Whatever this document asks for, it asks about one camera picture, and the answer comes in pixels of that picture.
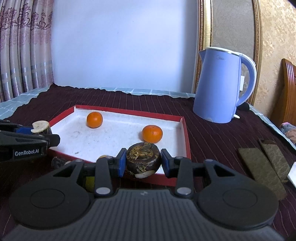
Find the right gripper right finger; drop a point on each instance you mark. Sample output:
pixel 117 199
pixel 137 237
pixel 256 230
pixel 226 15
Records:
pixel 184 170

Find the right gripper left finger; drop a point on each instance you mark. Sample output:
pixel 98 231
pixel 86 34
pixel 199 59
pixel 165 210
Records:
pixel 104 170

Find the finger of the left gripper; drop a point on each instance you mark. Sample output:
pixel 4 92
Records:
pixel 32 138
pixel 6 125

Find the yellow-brown round fruit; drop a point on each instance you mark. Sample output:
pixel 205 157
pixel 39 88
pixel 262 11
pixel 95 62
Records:
pixel 104 156

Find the black sugarcane piece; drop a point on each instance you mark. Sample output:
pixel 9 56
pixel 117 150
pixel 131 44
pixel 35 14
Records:
pixel 57 162
pixel 41 127

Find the dark brown water chestnut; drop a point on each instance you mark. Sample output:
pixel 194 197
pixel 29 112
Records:
pixel 143 160

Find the green round fruit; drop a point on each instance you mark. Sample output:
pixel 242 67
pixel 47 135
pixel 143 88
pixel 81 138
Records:
pixel 89 184

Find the red shallow box tray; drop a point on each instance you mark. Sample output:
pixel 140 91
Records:
pixel 121 128

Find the right orange tangerine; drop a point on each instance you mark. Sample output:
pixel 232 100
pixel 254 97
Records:
pixel 152 134

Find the orange tangerine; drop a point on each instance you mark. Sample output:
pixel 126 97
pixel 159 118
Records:
pixel 152 134
pixel 94 120

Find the left orange tangerine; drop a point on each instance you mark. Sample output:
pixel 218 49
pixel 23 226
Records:
pixel 94 120

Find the dark maroon striped cloth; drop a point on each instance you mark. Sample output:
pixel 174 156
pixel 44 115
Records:
pixel 207 140

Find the pink patterned curtain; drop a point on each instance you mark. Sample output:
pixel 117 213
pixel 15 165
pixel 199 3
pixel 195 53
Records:
pixel 26 61

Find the blue electric kettle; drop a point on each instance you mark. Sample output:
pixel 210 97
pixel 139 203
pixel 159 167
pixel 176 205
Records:
pixel 217 95

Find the olive green mat right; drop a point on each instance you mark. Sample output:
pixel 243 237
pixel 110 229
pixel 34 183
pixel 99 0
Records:
pixel 276 158

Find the brown wooden chair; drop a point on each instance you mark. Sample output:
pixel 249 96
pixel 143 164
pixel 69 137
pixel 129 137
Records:
pixel 284 109

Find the gold mirror frame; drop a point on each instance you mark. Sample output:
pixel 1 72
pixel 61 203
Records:
pixel 233 25

